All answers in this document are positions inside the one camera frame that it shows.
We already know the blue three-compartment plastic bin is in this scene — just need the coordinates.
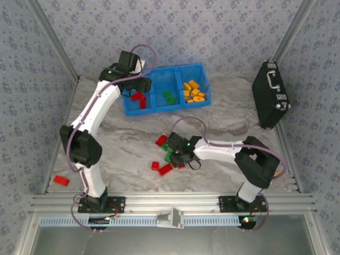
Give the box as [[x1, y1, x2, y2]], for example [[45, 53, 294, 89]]
[[121, 62, 212, 117]]

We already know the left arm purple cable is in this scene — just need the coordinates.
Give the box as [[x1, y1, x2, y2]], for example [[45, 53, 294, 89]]
[[66, 44, 157, 232]]

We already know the grey rail clamp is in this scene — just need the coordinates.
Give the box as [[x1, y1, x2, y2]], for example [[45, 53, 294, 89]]
[[156, 208, 185, 230]]

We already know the aluminium corner post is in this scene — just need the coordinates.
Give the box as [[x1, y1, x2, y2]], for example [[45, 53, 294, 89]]
[[273, 0, 317, 62], [26, 0, 81, 80]]

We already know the pale blue slotted cable duct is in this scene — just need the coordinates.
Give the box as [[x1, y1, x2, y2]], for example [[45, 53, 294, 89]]
[[39, 215, 241, 227]]

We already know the black briefcase with silver handle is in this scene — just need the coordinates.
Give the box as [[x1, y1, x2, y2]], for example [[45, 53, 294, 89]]
[[251, 59, 292, 130]]

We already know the grooved aluminium side rail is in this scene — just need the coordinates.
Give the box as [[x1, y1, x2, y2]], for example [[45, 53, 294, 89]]
[[275, 123, 303, 193]]

